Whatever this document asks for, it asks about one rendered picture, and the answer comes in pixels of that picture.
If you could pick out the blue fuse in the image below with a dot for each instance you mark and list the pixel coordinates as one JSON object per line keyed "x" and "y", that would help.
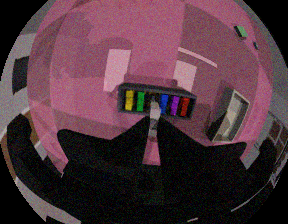
{"x": 163, "y": 102}

